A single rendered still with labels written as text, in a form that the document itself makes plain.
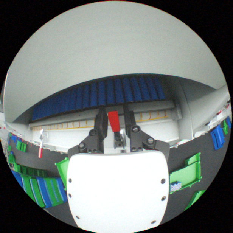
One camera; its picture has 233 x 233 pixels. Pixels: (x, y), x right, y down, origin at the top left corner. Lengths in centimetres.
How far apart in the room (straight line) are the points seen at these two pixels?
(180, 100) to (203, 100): 7
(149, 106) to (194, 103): 10
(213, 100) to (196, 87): 5
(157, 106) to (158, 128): 5
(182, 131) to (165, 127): 5
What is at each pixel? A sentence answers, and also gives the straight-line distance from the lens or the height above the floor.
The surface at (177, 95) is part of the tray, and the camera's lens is 21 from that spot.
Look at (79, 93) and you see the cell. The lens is 20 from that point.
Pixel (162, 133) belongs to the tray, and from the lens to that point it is 19.
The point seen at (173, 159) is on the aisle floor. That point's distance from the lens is 79.
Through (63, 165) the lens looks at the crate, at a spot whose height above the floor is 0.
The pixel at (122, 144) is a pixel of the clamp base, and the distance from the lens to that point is 17.
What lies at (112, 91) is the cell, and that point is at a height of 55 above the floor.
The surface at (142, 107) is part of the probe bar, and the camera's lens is 15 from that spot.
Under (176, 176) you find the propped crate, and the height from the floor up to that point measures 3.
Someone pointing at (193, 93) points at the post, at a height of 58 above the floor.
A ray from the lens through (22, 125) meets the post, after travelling 47.
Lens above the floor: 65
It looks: 56 degrees down
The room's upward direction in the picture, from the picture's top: 15 degrees counter-clockwise
